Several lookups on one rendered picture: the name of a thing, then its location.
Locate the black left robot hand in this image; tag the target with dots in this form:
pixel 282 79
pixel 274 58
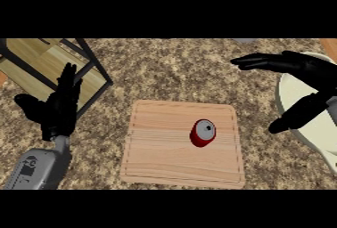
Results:
pixel 60 109

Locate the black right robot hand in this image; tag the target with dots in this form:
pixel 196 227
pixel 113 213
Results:
pixel 304 68

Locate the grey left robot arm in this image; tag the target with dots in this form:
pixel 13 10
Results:
pixel 39 167

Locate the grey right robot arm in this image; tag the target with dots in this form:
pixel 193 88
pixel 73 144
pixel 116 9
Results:
pixel 332 104

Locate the white pot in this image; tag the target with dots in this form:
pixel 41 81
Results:
pixel 314 118

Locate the pale wooden cutting board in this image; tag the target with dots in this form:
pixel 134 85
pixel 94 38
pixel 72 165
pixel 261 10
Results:
pixel 184 144

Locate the red can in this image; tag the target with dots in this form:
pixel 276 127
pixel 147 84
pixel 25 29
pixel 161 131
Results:
pixel 203 133

